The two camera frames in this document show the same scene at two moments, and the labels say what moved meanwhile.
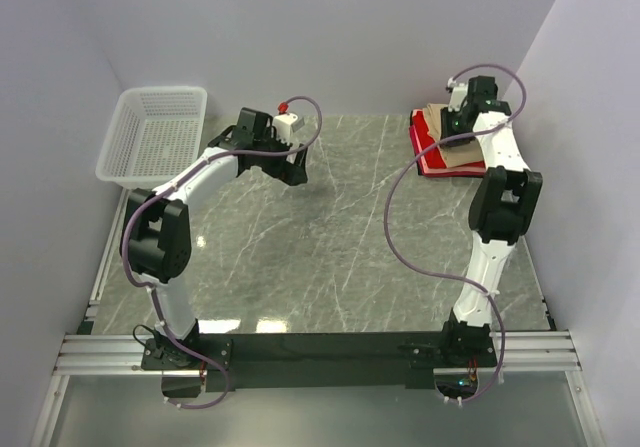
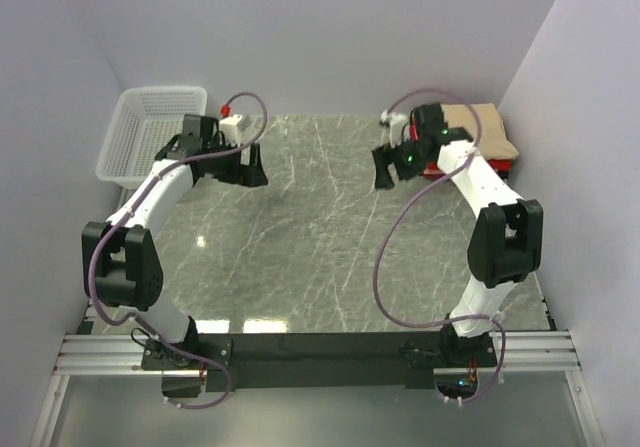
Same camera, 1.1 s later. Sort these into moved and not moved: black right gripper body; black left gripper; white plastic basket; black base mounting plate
Moved: black right gripper body; black left gripper
Not moved: white plastic basket; black base mounting plate
